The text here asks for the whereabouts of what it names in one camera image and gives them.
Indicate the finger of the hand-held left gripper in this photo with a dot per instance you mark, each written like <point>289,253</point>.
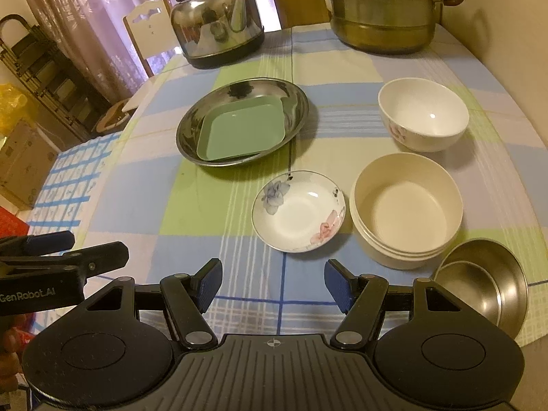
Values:
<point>98,257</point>
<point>51,242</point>

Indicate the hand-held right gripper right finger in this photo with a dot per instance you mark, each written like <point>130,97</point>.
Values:
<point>338,284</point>

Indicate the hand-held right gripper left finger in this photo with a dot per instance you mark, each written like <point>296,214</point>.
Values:
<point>212,284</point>

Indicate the cream plastic bowl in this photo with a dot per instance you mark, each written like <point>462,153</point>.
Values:
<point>406,205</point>
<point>402,264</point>

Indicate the small floral dish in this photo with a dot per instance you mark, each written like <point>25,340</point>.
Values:
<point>295,218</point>

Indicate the stainless steel bowl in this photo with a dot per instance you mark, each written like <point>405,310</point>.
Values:
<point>492,291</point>

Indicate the green square plate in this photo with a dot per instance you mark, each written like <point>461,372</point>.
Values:
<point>244,130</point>

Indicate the round stainless steel plate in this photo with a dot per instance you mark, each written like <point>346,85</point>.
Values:
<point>192,128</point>

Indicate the white floral bowl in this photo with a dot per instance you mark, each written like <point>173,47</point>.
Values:
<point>424,113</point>

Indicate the person's left hand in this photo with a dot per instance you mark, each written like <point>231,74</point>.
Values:
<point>7,342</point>

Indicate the red box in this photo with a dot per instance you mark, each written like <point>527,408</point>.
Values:
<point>10,224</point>

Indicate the blue checked cloth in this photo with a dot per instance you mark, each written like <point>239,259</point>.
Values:
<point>68,180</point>

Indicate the checked pastel tablecloth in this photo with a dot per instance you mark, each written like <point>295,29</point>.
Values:
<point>192,214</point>

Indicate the cardboard box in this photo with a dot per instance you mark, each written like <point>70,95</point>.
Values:
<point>25,162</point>

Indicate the yellow plastic bag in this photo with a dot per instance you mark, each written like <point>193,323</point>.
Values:
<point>9,107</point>

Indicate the black metal rack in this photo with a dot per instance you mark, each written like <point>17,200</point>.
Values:
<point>47,77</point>

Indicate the white wooden chair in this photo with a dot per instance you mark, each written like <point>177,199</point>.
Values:
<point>147,30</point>

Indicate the pink curtain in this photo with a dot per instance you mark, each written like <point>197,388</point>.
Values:
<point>94,13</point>

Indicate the stainless steel kettle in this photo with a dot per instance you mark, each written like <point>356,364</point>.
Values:
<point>216,30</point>

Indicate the stainless steel steamer pot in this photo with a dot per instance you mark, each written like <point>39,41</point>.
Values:
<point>381,13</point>

